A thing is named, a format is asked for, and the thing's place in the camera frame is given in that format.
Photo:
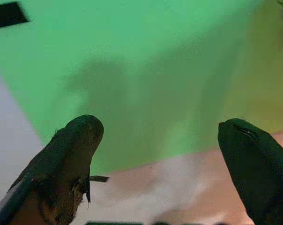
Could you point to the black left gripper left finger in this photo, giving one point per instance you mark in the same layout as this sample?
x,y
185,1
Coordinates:
x,y
61,164

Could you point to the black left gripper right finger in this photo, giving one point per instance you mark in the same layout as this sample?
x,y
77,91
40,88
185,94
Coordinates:
x,y
256,171

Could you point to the black flat bar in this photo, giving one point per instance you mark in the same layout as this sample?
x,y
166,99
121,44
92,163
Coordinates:
x,y
8,15

